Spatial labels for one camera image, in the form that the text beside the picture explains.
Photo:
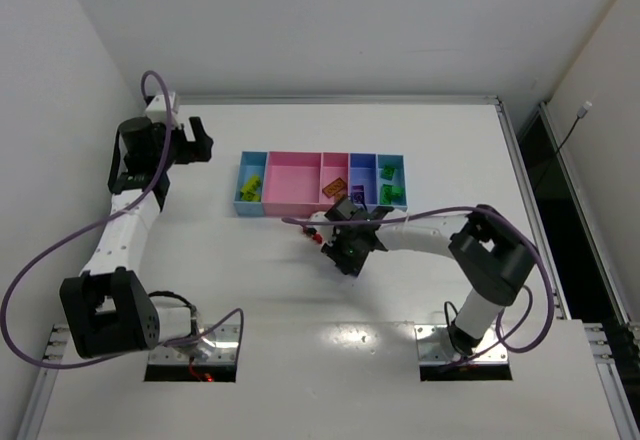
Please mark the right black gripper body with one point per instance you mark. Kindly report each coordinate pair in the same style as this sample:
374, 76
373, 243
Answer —
332, 242

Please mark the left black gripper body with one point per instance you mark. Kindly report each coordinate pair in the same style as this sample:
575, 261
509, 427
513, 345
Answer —
187, 142

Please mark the lilac oval lego piece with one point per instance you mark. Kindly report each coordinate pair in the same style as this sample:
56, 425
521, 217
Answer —
358, 194

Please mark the lime long lego brick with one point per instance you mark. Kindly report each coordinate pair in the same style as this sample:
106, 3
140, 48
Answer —
253, 183

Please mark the long green lego brick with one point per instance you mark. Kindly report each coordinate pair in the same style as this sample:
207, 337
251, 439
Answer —
386, 194

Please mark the green square lego brick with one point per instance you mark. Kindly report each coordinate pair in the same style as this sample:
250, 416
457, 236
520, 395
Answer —
397, 194

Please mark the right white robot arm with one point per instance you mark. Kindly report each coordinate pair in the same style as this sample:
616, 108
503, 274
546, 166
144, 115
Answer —
495, 262

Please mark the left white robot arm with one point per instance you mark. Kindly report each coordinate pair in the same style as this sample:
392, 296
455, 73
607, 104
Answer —
106, 306

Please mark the left light blue bin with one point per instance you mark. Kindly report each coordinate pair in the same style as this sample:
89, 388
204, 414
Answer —
251, 163

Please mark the light blue bin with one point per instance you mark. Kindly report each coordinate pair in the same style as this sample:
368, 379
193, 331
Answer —
399, 178
251, 163

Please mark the periwinkle blue bin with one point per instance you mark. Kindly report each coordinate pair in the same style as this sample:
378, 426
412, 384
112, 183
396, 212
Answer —
363, 171

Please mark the right light blue bin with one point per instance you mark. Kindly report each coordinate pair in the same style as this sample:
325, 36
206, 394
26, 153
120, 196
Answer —
399, 178

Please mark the small pink bin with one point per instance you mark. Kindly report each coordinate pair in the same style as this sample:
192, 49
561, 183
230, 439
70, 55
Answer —
333, 165

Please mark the large pink bin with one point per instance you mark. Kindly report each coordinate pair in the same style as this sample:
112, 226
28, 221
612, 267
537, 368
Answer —
291, 185

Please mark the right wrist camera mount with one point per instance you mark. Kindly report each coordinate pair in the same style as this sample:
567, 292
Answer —
317, 221

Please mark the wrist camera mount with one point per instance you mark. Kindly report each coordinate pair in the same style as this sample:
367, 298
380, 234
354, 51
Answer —
317, 221
156, 110

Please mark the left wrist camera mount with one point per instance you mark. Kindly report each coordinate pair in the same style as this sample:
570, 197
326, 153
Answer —
156, 110

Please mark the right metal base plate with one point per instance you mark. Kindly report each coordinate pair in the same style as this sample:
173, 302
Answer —
435, 349

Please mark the metal base plate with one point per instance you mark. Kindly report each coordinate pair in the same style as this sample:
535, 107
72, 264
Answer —
435, 349
216, 349

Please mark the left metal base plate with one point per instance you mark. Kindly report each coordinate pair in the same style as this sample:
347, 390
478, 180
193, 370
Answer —
216, 349

